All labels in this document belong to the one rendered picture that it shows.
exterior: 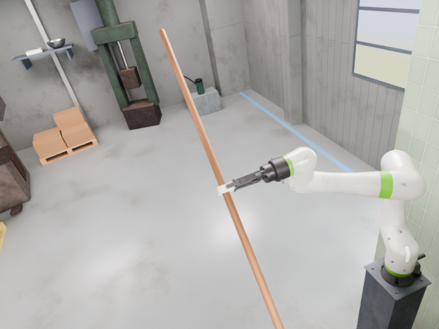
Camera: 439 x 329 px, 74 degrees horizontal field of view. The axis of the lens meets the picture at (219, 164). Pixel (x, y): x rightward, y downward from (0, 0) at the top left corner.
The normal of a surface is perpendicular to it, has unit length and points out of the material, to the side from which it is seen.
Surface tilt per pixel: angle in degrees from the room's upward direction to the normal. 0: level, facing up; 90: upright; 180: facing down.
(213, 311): 0
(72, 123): 90
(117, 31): 90
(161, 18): 90
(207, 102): 90
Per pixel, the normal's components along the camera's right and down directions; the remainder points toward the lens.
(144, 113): 0.05, 0.55
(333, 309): -0.18, -0.82
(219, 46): 0.33, 0.48
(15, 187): 0.52, 0.40
